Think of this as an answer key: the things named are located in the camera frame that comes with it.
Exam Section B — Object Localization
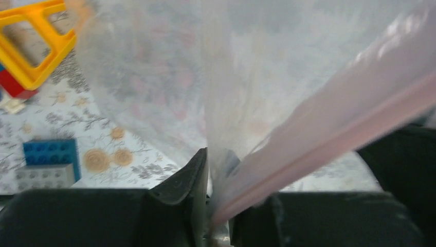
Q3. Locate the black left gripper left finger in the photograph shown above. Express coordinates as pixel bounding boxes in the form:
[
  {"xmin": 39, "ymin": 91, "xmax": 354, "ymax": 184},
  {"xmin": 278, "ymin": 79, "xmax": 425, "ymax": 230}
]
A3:
[{"xmin": 1, "ymin": 148, "xmax": 208, "ymax": 246}]

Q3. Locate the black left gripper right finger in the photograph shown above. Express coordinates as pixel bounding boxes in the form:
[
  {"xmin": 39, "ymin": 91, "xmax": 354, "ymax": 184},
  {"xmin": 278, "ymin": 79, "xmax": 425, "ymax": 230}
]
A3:
[{"xmin": 230, "ymin": 192, "xmax": 424, "ymax": 247}]

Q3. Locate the clear pink zip top bag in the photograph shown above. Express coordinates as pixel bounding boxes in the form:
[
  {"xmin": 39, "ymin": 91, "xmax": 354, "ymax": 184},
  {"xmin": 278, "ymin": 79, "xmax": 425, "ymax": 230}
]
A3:
[{"xmin": 66, "ymin": 1, "xmax": 435, "ymax": 226}]

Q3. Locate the grey building block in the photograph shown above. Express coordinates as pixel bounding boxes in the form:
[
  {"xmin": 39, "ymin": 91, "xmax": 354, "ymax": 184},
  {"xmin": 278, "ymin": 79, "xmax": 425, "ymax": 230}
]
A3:
[{"xmin": 14, "ymin": 164, "xmax": 76, "ymax": 191}]

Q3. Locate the blue building block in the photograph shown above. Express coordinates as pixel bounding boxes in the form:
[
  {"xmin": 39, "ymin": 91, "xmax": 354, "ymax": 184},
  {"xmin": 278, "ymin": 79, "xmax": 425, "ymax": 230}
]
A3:
[{"xmin": 23, "ymin": 139, "xmax": 82, "ymax": 182}]

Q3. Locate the yellow toy truck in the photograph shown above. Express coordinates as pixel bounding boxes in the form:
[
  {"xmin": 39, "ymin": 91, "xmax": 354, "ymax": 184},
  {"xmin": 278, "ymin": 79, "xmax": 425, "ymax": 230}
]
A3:
[{"xmin": 1, "ymin": 1, "xmax": 76, "ymax": 99}]

